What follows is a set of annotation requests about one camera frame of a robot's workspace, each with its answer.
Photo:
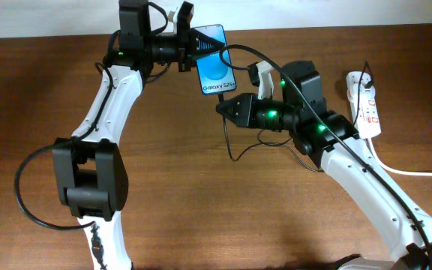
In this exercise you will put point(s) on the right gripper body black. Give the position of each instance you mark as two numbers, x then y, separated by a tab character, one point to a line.
248	110

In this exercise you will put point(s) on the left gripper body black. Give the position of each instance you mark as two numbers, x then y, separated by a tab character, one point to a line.
184	45

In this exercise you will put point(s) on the blue Samsung Galaxy smartphone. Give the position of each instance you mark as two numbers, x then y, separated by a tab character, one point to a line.
214	76

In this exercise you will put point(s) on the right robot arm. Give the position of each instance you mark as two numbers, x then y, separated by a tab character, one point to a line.
332	142

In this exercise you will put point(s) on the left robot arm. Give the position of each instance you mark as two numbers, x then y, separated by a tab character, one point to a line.
91	178

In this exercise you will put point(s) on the white power strip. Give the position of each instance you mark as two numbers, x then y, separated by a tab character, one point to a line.
361	96

